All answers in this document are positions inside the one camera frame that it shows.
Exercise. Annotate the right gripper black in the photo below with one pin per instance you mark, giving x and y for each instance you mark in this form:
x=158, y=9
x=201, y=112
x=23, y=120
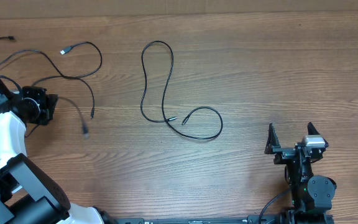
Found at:
x=283, y=154

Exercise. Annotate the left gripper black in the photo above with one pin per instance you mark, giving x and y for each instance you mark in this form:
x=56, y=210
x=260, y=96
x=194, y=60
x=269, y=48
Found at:
x=48, y=102

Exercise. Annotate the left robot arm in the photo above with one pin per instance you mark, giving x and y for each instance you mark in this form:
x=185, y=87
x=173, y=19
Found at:
x=27, y=194

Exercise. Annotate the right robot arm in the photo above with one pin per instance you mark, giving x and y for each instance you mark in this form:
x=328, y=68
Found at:
x=311, y=195

